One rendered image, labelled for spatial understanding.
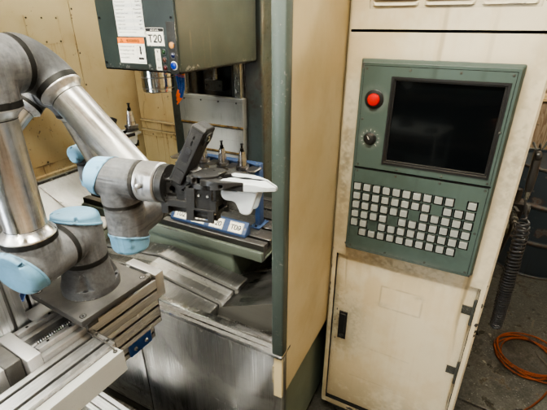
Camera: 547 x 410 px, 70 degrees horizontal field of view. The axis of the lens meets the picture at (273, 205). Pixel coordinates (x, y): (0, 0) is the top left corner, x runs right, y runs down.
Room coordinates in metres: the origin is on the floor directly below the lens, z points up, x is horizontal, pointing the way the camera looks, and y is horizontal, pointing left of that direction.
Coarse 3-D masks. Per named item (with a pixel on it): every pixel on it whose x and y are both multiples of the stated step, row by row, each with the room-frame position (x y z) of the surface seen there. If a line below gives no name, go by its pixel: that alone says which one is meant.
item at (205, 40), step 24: (96, 0) 1.91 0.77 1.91; (144, 0) 1.79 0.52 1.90; (168, 0) 1.73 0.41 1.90; (192, 0) 1.82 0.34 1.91; (216, 0) 1.97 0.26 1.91; (240, 0) 2.16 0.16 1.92; (144, 24) 1.80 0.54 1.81; (192, 24) 1.81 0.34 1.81; (216, 24) 1.96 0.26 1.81; (240, 24) 2.15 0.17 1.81; (192, 48) 1.80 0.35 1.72; (216, 48) 1.96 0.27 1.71; (240, 48) 2.15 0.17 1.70; (168, 72) 1.76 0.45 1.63
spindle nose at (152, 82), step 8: (144, 72) 1.98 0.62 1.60; (152, 72) 1.97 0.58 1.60; (160, 72) 1.98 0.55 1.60; (144, 80) 1.98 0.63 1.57; (152, 80) 1.97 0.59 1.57; (160, 80) 1.98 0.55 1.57; (168, 80) 2.01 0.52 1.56; (144, 88) 1.99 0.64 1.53; (152, 88) 1.97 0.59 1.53; (160, 88) 1.98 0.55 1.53; (168, 88) 2.00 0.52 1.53
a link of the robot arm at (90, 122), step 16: (32, 48) 0.83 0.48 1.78; (48, 48) 0.87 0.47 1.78; (48, 64) 0.84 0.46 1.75; (64, 64) 0.87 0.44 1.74; (48, 80) 0.83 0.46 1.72; (64, 80) 0.84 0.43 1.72; (80, 80) 0.89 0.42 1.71; (48, 96) 0.83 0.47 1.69; (64, 96) 0.83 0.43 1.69; (80, 96) 0.84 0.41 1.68; (64, 112) 0.82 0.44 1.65; (80, 112) 0.82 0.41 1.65; (96, 112) 0.84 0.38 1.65; (80, 128) 0.82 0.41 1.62; (96, 128) 0.81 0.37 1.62; (112, 128) 0.83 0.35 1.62; (96, 144) 0.81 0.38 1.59; (112, 144) 0.81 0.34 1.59; (128, 144) 0.82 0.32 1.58
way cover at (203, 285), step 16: (112, 256) 1.70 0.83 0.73; (128, 256) 1.69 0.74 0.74; (144, 256) 1.67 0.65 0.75; (160, 256) 1.65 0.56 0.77; (176, 256) 1.64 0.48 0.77; (192, 256) 1.66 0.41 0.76; (176, 272) 1.54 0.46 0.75; (192, 272) 1.55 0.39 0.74; (208, 272) 1.55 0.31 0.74; (224, 272) 1.56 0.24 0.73; (176, 288) 1.45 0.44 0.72; (192, 288) 1.44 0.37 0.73; (208, 288) 1.45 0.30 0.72; (224, 288) 1.46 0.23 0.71; (240, 288) 1.47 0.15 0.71; (192, 304) 1.36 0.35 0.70; (208, 304) 1.37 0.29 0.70
